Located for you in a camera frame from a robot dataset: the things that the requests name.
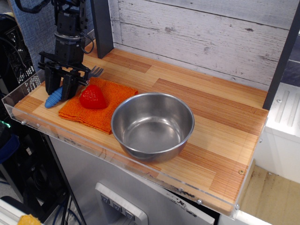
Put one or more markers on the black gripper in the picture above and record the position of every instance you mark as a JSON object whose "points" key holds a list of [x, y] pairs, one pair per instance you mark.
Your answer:
{"points": [[66, 62]]}

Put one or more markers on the blue handled metal fork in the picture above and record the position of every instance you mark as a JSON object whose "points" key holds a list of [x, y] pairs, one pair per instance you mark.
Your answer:
{"points": [[56, 96]]}

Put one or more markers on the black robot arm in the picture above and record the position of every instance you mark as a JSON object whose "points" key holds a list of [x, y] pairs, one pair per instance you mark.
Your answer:
{"points": [[70, 18]]}

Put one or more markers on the stainless steel pot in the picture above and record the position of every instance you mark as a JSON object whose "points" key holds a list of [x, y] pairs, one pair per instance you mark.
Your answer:
{"points": [[152, 127]]}

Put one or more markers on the red plastic strawberry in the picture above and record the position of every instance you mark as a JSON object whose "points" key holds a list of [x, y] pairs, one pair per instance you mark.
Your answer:
{"points": [[91, 97]]}

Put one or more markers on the orange cloth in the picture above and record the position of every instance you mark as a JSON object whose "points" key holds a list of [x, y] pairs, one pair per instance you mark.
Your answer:
{"points": [[99, 119]]}

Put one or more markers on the clear acrylic table guard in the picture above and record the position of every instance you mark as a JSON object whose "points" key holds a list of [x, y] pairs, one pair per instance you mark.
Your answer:
{"points": [[212, 167]]}

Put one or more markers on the silver toy fridge cabinet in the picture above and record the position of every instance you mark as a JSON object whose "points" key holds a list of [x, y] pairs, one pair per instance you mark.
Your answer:
{"points": [[87, 175]]}

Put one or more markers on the white toy sink unit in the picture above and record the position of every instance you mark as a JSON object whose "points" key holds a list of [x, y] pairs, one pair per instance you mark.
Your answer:
{"points": [[278, 149]]}

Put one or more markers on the dark grey left post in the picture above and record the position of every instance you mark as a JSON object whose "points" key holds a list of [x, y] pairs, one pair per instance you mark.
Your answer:
{"points": [[102, 27]]}

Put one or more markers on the dark grey post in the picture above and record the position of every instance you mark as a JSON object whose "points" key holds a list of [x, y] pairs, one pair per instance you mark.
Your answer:
{"points": [[283, 60], [102, 27]]}

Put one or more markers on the dark grey right post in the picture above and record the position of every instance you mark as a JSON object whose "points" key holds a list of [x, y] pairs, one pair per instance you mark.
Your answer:
{"points": [[283, 60]]}

